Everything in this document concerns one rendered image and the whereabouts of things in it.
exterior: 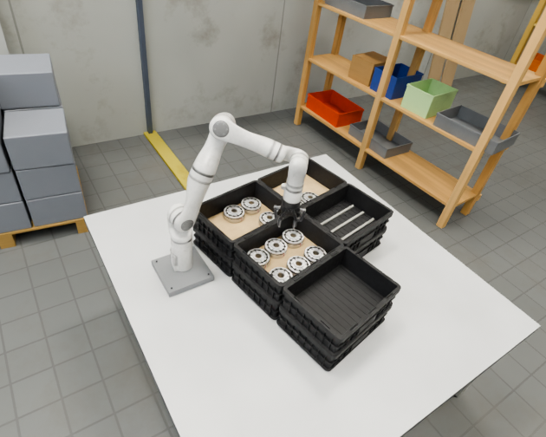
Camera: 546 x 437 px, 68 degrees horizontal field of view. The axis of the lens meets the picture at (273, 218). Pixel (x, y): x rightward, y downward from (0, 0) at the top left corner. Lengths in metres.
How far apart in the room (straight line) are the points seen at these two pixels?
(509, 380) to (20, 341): 2.84
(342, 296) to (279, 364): 0.38
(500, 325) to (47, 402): 2.21
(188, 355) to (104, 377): 0.89
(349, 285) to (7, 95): 2.35
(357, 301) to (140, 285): 0.93
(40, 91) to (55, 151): 0.42
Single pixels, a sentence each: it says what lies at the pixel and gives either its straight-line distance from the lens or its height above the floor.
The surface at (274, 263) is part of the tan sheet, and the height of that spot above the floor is 0.83.
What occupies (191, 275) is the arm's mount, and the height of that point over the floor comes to 0.73.
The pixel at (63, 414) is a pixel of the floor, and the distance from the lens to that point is 2.42.
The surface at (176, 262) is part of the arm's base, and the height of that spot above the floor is 0.79.
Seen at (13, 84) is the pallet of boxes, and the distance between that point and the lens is 3.04.
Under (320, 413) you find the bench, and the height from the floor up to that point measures 0.70.
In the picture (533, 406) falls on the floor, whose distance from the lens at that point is 2.95.
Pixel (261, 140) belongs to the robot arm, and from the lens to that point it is 1.50.
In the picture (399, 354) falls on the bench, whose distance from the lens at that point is 1.82.
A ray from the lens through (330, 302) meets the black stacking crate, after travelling 1.70.
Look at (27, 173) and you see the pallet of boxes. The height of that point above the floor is 0.55.
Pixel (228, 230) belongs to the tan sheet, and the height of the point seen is 0.83.
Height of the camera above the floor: 2.12
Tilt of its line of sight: 40 degrees down
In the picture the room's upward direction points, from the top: 9 degrees clockwise
